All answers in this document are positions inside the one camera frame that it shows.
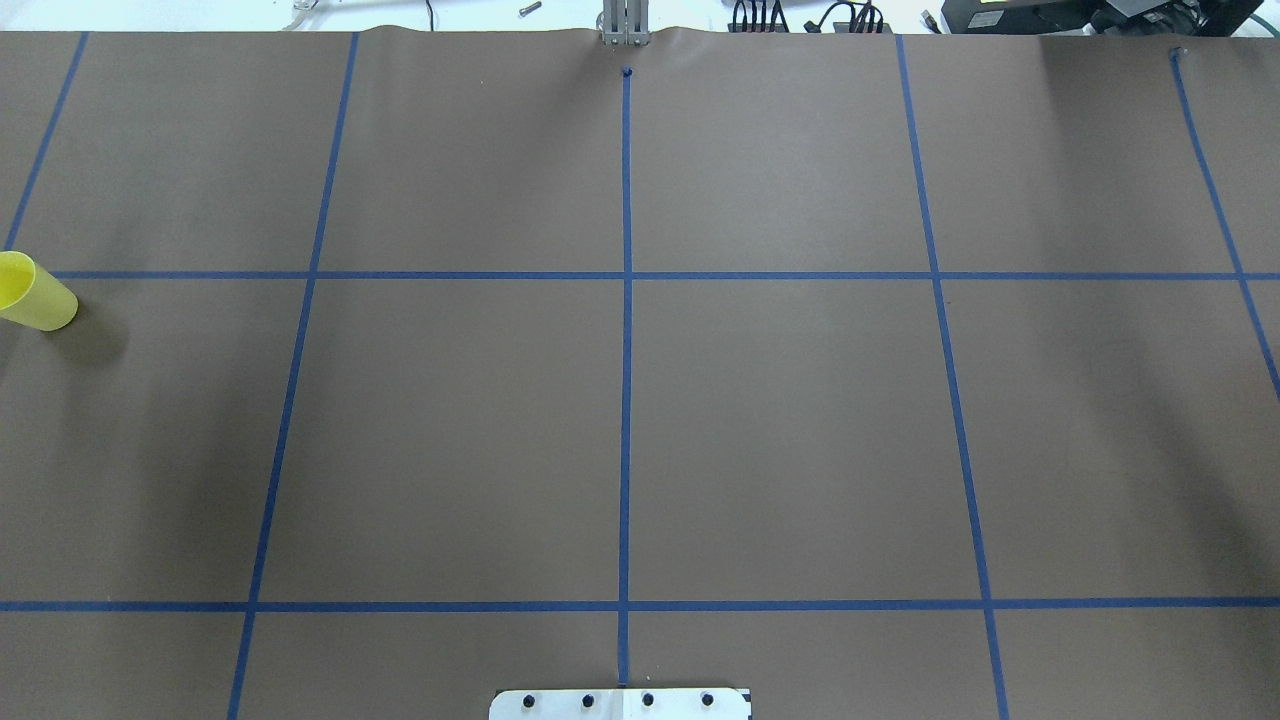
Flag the aluminium frame post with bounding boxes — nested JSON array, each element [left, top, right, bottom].
[[598, 0, 650, 47]]

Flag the white pillar mount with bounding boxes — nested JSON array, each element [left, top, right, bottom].
[[488, 687, 753, 719]]

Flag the yellow plastic cup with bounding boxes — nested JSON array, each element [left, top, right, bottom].
[[1, 251, 79, 332]]

